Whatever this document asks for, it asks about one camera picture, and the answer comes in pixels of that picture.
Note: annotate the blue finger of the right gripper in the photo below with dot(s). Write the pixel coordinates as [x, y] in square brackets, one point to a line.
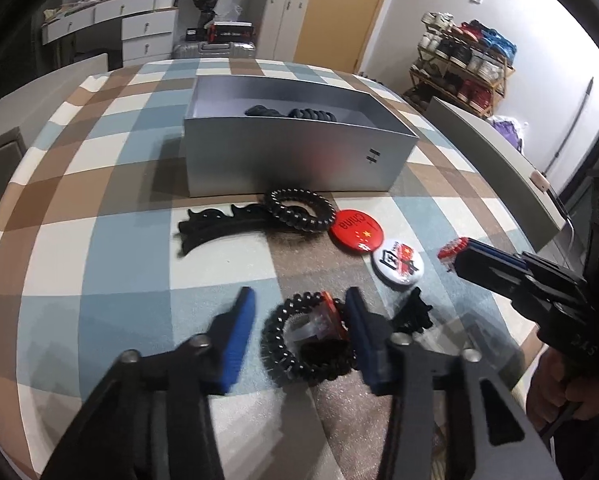
[475, 260]

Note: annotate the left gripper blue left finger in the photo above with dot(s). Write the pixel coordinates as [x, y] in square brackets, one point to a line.
[230, 333]

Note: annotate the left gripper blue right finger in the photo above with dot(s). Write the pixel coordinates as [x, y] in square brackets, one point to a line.
[369, 333]

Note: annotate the red China pin badge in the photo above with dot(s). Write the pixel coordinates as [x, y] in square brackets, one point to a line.
[356, 230]

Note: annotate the large black claw clip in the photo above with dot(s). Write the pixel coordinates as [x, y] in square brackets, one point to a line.
[262, 111]

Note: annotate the right hand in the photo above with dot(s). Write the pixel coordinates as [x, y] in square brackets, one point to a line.
[548, 392]

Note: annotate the black cat hair clip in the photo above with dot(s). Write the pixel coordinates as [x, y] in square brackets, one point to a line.
[209, 224]
[412, 314]

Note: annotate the grey right side cabinet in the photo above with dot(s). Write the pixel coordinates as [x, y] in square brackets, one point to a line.
[540, 215]

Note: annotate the white and red pin badge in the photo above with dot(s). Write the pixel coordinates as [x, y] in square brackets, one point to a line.
[398, 262]

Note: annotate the small pink white device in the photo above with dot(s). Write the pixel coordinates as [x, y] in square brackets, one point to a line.
[539, 180]

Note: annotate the purple bag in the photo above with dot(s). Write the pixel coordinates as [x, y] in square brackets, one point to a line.
[511, 129]

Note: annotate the plaid checkered tablecloth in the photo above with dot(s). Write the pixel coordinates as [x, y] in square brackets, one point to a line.
[89, 257]

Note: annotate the silver grey open box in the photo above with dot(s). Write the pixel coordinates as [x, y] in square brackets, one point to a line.
[229, 153]

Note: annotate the wooden shoe rack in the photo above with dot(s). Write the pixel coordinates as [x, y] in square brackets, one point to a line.
[466, 64]

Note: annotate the silver aluminium suitcase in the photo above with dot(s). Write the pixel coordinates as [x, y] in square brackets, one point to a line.
[204, 49]

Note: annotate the black red box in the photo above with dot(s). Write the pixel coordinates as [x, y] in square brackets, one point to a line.
[223, 32]

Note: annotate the wooden door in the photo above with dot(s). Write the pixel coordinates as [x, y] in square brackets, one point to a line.
[335, 32]

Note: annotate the grey left bedside cabinet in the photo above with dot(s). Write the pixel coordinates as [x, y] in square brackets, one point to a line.
[26, 110]

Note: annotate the white upright suitcase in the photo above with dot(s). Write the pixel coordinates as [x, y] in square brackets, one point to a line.
[277, 27]

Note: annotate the white drawer desk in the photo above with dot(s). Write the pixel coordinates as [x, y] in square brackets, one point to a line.
[147, 27]

